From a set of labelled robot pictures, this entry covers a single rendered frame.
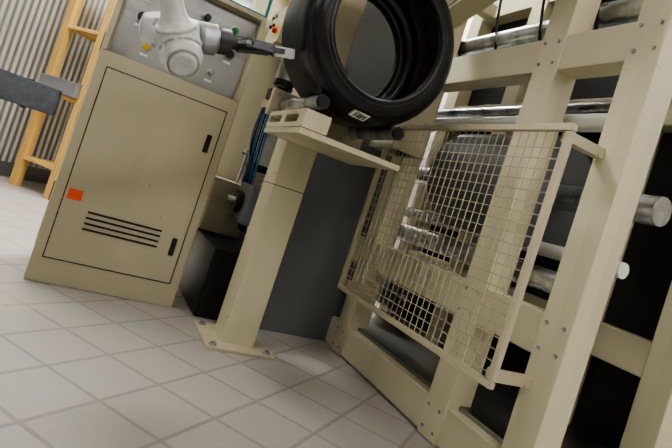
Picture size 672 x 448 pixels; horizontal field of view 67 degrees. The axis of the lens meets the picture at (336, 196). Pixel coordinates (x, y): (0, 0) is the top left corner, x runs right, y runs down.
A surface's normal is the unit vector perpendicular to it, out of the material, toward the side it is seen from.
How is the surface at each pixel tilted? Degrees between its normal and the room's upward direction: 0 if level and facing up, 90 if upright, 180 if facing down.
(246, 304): 90
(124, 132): 90
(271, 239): 90
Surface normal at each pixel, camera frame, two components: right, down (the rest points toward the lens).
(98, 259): 0.42, 0.12
